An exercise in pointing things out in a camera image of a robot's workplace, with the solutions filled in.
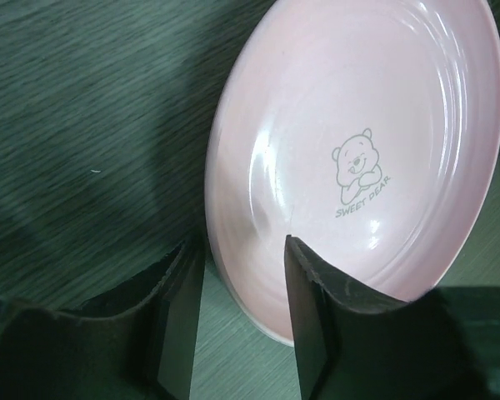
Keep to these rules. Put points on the pink plate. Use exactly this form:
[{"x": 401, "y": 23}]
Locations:
[{"x": 369, "y": 129}]

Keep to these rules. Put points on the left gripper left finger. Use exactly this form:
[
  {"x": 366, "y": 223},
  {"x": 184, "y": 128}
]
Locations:
[{"x": 134, "y": 341}]

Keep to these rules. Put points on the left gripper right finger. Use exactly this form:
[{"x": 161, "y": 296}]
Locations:
[{"x": 354, "y": 342}]

